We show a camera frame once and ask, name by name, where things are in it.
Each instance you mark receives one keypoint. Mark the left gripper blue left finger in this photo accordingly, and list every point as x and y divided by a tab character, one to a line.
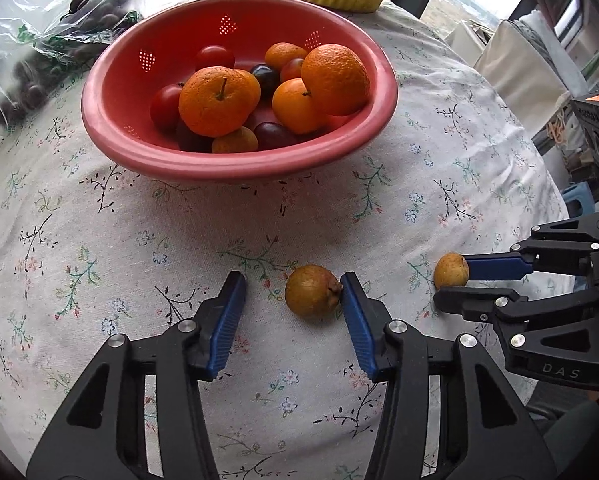
98	432

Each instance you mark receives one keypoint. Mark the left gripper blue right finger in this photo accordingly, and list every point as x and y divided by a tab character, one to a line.
485	431

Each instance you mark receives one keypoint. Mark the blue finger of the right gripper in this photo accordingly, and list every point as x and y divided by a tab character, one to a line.
568	247
474	304

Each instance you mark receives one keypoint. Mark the brown longan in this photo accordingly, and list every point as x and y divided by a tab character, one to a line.
451	270
312	291

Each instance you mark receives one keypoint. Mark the bumpy top mandarin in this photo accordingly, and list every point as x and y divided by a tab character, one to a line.
337	80

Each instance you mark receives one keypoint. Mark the smooth orange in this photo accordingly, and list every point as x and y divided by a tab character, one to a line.
295	109

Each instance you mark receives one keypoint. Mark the lone front orange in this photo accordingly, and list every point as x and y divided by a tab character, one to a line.
241	140

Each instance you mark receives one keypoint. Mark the dark cherry tomato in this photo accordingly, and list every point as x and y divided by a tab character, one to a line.
269	79
190	141

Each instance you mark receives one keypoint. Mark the central red tomato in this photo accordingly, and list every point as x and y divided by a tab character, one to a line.
164	107

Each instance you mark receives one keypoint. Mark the mandarin with stem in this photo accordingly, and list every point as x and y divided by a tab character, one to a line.
217	100

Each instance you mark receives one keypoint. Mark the small red tomato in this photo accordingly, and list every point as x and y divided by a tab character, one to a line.
214	56

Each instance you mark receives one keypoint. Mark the floral white tablecloth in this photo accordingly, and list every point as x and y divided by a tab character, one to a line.
89	249

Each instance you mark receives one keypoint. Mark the white cloth on rack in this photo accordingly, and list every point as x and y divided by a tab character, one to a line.
526	64

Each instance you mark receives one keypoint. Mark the red plastic colander bowl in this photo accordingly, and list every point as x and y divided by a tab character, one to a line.
161	50

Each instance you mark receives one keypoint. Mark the clear plastic bag of chestnuts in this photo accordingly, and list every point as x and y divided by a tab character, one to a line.
43	43

